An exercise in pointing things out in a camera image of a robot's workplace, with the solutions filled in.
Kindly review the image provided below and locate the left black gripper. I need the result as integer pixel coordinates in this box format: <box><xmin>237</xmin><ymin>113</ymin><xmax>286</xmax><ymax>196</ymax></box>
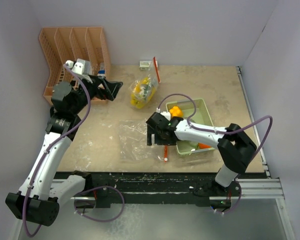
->
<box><xmin>70</xmin><ymin>74</ymin><xmax>122</xmax><ymax>115</ymax></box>

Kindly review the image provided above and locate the yellow bell pepper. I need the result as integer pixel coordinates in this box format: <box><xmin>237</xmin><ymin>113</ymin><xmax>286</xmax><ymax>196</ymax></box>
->
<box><xmin>169</xmin><ymin>106</ymin><xmax>184</xmax><ymax>118</ymax></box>

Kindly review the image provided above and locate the yellow banana bunch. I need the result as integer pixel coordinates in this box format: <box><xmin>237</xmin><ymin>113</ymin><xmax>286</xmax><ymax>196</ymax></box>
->
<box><xmin>130</xmin><ymin>77</ymin><xmax>156</xmax><ymax>109</ymax></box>

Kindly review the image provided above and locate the white garlic bulb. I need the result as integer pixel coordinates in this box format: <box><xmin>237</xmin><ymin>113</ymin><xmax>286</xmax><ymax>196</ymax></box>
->
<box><xmin>139</xmin><ymin>90</ymin><xmax>145</xmax><ymax>97</ymax></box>

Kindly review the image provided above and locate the clear zip bag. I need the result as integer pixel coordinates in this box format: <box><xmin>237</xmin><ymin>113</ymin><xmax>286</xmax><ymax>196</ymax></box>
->
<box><xmin>130</xmin><ymin>56</ymin><xmax>161</xmax><ymax>109</ymax></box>
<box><xmin>118</xmin><ymin>119</ymin><xmax>165</xmax><ymax>162</ymax></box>

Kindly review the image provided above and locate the green cucumber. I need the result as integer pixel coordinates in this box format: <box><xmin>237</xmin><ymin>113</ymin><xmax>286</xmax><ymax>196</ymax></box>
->
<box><xmin>141</xmin><ymin>84</ymin><xmax>152</xmax><ymax>101</ymax></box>

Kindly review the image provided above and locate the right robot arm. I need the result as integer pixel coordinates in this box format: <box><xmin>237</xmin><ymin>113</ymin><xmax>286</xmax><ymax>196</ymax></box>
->
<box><xmin>146</xmin><ymin>112</ymin><xmax>257</xmax><ymax>196</ymax></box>

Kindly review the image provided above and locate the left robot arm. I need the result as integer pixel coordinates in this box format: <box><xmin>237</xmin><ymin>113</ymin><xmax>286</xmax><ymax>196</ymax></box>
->
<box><xmin>5</xmin><ymin>76</ymin><xmax>123</xmax><ymax>227</ymax></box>

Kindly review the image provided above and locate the white blue box organizer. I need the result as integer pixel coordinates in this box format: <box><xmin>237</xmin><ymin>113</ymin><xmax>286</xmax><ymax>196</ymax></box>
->
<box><xmin>97</xmin><ymin>62</ymin><xmax>106</xmax><ymax>77</ymax></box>

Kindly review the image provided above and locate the small green white box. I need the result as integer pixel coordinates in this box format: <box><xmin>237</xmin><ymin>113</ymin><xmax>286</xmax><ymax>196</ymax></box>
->
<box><xmin>139</xmin><ymin>60</ymin><xmax>155</xmax><ymax>71</ymax></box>

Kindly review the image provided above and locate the orange fruit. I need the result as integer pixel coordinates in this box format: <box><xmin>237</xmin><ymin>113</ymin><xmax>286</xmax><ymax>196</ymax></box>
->
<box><xmin>198</xmin><ymin>143</ymin><xmax>211</xmax><ymax>149</ymax></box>

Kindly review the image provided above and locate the pale green plastic basket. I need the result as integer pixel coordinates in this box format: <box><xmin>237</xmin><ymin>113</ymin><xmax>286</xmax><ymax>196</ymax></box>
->
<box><xmin>164</xmin><ymin>98</ymin><xmax>216</xmax><ymax>156</ymax></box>

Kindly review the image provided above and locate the peach desk organizer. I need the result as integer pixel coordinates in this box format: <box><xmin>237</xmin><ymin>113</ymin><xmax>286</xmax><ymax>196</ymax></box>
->
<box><xmin>39</xmin><ymin>27</ymin><xmax>112</xmax><ymax>104</ymax></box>

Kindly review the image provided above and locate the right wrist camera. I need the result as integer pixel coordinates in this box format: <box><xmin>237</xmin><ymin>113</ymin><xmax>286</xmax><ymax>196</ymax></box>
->
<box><xmin>155</xmin><ymin>107</ymin><xmax>171</xmax><ymax>124</ymax></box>

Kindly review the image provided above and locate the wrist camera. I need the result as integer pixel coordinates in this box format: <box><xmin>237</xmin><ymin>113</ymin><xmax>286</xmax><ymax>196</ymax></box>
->
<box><xmin>155</xmin><ymin>107</ymin><xmax>171</xmax><ymax>124</ymax></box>
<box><xmin>65</xmin><ymin>58</ymin><xmax>93</xmax><ymax>75</ymax></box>

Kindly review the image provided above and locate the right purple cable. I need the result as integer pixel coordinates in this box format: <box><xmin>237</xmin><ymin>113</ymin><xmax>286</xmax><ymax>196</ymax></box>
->
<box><xmin>156</xmin><ymin>93</ymin><xmax>274</xmax><ymax>216</ymax></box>

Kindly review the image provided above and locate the purple cable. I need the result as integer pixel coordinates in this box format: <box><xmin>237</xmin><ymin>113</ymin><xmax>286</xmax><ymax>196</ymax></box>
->
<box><xmin>22</xmin><ymin>63</ymin><xmax>126</xmax><ymax>238</ymax></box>
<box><xmin>156</xmin><ymin>93</ymin><xmax>274</xmax><ymax>216</ymax></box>

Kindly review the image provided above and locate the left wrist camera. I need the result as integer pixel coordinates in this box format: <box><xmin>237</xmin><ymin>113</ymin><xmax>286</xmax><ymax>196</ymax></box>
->
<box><xmin>65</xmin><ymin>58</ymin><xmax>93</xmax><ymax>75</ymax></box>

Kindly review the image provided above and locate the black table edge rail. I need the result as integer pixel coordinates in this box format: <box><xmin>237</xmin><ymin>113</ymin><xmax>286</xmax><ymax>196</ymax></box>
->
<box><xmin>52</xmin><ymin>169</ymin><xmax>268</xmax><ymax>209</ymax></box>

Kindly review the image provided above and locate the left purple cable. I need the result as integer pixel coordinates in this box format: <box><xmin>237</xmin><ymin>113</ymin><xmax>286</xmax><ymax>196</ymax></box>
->
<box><xmin>22</xmin><ymin>63</ymin><xmax>126</xmax><ymax>238</ymax></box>

